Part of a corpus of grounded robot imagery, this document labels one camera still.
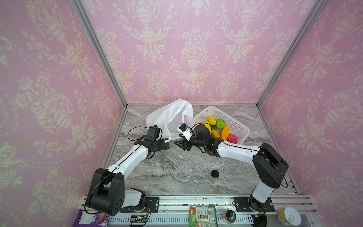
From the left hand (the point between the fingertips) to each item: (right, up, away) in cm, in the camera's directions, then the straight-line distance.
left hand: (162, 144), depth 89 cm
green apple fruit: (+39, +13, +11) cm, 43 cm away
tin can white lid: (+63, -30, -23) cm, 74 cm away
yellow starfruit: (+31, +11, +16) cm, 37 cm away
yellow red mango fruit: (+42, +6, +10) cm, 44 cm away
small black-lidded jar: (+30, -13, -14) cm, 35 cm away
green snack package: (+23, -32, -19) cm, 44 cm away
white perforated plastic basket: (+51, +9, +9) cm, 53 cm away
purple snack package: (-32, -32, -20) cm, 50 cm away
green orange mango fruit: (+36, +5, +9) cm, 37 cm away
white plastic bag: (+5, +17, -4) cm, 18 cm away
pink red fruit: (+46, +3, +5) cm, 46 cm away
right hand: (+10, +5, -6) cm, 13 cm away
